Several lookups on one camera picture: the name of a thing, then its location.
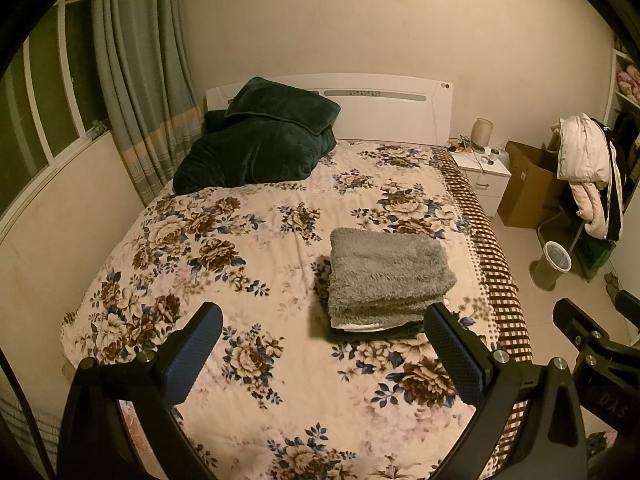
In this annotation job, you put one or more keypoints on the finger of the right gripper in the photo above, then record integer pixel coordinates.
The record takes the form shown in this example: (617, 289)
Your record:
(578, 328)
(627, 304)

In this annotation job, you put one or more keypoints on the white nightstand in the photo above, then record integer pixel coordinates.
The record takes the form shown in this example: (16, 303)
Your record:
(488, 178)

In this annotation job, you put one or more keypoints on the beige table lamp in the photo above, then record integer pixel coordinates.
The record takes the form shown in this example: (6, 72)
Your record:
(481, 133)

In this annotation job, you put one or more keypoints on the pink garment on chair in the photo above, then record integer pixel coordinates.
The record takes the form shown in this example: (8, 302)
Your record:
(590, 209)

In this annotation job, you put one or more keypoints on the grey waste bin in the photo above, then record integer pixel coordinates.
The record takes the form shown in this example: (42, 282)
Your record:
(554, 262)

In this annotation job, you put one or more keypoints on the floral bed blanket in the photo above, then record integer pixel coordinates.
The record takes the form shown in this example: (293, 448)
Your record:
(279, 398)

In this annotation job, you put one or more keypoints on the white puffy jacket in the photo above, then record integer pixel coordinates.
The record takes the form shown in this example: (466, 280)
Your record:
(584, 156)

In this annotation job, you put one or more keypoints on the pink folded bedding on shelf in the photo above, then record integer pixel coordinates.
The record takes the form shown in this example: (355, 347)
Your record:
(628, 81)

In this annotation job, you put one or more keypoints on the dark green pillow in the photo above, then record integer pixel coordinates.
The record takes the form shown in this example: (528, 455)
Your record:
(261, 97)

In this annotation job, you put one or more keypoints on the green curtain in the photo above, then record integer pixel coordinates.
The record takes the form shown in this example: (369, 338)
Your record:
(147, 87)

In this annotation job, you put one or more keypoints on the grey fluffy pants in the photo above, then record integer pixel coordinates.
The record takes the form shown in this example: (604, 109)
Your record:
(390, 277)

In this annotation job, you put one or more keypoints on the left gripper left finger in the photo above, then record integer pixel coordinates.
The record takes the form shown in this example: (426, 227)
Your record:
(94, 441)

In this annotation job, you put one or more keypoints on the white bed headboard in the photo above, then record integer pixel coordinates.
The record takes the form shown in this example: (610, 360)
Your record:
(373, 107)

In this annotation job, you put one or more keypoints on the brown cardboard box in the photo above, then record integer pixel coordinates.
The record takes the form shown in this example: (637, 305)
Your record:
(532, 195)

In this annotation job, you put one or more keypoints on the window frame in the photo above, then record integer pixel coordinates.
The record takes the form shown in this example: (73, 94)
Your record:
(52, 105)

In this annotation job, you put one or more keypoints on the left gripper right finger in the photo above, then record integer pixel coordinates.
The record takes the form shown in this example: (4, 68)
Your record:
(551, 442)

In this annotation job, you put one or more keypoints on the white folded pants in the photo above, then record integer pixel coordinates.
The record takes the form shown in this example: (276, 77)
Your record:
(373, 327)

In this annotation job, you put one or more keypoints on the dark folded garment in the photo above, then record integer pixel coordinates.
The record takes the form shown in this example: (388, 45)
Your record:
(370, 334)

